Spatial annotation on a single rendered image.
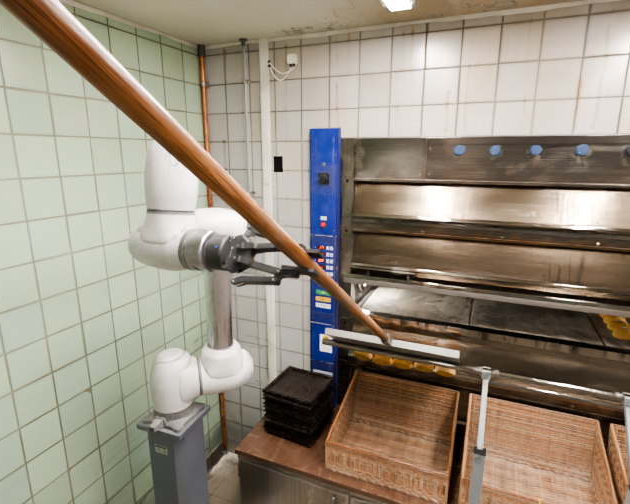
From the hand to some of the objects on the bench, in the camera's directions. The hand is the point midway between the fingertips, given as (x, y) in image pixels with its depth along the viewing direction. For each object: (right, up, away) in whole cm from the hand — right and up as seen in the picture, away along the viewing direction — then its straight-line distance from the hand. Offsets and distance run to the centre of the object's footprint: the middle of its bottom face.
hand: (302, 261), depth 79 cm
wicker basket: (+41, -98, +125) cm, 164 cm away
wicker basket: (+96, -103, +103) cm, 175 cm away
